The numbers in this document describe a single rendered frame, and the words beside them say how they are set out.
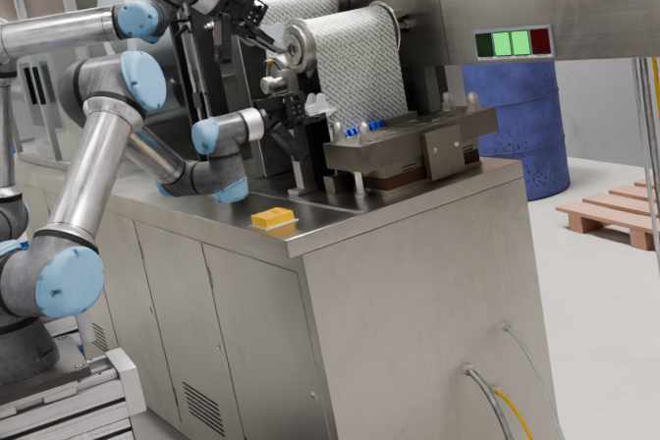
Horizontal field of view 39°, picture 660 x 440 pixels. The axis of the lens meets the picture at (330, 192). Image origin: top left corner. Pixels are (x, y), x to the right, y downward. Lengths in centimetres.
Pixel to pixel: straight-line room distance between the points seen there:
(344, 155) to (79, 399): 80
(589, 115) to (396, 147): 407
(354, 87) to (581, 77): 392
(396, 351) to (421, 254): 22
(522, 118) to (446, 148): 314
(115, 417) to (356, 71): 101
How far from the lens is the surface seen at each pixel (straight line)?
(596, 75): 601
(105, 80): 182
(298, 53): 226
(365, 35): 232
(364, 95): 232
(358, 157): 209
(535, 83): 533
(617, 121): 596
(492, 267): 227
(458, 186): 217
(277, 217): 206
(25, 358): 176
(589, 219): 473
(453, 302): 221
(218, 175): 211
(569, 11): 204
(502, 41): 219
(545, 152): 540
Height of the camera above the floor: 139
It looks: 12 degrees down
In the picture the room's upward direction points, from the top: 11 degrees counter-clockwise
